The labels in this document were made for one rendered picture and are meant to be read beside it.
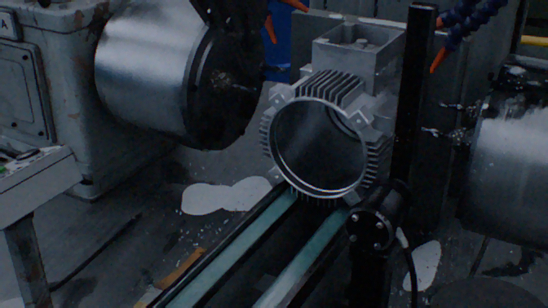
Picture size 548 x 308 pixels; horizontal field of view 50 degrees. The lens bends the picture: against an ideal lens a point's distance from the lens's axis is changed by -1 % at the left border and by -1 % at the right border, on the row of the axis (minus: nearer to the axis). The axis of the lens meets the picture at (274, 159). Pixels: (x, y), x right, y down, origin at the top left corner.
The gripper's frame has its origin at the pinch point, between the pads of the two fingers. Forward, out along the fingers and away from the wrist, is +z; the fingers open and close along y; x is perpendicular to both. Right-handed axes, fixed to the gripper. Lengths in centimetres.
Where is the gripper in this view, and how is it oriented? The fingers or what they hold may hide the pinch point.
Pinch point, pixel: (245, 46)
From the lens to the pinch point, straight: 73.1
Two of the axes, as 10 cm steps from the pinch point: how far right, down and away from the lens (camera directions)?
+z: 2.4, 5.4, 8.1
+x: -4.3, 8.0, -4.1
